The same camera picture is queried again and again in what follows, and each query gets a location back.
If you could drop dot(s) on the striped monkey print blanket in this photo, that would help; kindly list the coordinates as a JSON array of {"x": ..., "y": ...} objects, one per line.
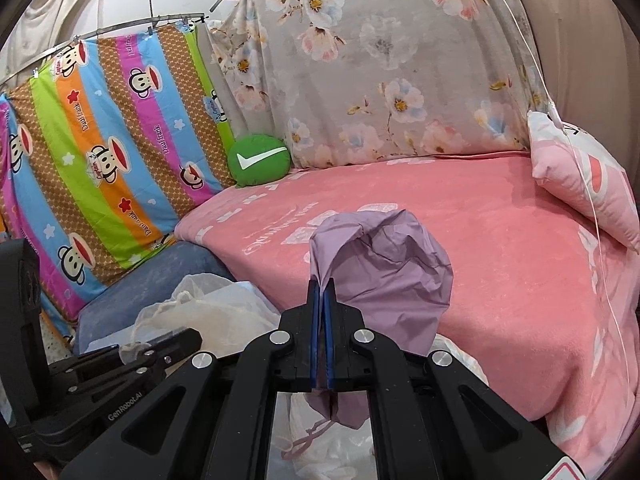
[{"x": 100, "y": 160}]

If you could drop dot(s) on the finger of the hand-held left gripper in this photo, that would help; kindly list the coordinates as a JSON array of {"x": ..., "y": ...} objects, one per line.
[
  {"x": 150, "y": 344},
  {"x": 130, "y": 375}
]

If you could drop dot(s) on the white mesh bag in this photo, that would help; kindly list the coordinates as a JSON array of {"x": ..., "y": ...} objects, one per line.
[{"x": 200, "y": 310}]

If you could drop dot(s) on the grey floral sheet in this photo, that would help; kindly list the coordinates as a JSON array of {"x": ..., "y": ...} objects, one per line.
[{"x": 380, "y": 70}]

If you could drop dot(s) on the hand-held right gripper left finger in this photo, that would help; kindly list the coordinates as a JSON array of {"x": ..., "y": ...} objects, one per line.
[{"x": 316, "y": 340}]

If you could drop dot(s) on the pink printed pillow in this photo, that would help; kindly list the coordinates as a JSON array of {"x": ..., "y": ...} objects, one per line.
[{"x": 590, "y": 185}]

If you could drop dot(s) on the dark blue cushion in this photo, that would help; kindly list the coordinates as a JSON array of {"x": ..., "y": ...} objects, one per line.
[{"x": 150, "y": 272}]

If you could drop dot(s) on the pink fleece blanket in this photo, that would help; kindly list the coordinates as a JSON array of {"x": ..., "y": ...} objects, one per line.
[{"x": 500, "y": 240}]

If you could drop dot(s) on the curved metal rail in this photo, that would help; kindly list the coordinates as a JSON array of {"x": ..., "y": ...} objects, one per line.
[{"x": 115, "y": 26}]

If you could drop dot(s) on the green round check-mark pillow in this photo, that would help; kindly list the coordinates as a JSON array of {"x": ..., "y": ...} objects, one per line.
[{"x": 259, "y": 160}]

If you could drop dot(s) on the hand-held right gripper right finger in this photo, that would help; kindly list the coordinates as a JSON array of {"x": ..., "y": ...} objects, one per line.
[{"x": 329, "y": 340}]

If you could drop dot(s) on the white hanging cloth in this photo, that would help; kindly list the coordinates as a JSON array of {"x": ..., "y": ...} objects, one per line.
[{"x": 50, "y": 15}]

